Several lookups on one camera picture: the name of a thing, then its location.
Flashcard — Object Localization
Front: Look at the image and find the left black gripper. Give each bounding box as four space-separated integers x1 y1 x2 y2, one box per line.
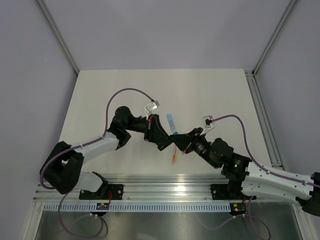
124 113 171 144

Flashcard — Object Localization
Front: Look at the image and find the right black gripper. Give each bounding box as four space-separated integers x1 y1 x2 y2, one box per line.
169 128 218 169

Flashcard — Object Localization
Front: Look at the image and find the yellow highlighter pen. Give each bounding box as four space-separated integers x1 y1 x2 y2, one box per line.
172 146 179 164

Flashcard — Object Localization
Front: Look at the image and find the thin red pen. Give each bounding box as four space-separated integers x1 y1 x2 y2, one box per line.
171 145 178 165

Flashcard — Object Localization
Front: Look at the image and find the light blue highlighter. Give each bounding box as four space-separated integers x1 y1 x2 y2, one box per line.
166 113 176 134

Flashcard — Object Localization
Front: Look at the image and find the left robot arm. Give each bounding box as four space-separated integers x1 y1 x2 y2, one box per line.
39 106 171 200

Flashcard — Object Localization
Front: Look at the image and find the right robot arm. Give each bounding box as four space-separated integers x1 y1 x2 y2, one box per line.
169 128 320 216

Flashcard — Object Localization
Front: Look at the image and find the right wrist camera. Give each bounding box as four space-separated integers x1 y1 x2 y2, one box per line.
201 115 215 135

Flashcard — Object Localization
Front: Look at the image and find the white slotted cable duct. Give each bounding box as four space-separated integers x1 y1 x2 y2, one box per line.
43 202 231 213

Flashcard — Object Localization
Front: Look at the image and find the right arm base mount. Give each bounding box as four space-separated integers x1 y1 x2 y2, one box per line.
210 183 251 217

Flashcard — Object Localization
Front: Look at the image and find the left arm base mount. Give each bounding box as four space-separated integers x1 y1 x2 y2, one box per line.
78 183 125 218

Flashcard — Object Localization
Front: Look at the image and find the aluminium side rail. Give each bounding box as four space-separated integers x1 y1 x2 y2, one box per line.
244 69 287 170

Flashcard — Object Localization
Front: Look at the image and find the aluminium frame post left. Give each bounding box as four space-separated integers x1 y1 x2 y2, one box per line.
34 0 80 76

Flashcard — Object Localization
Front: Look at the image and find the aluminium frame post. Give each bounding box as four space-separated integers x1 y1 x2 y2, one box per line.
252 0 300 77
34 0 80 76

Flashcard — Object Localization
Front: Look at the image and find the aluminium frame post right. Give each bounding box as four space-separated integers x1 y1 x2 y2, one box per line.
252 0 300 77

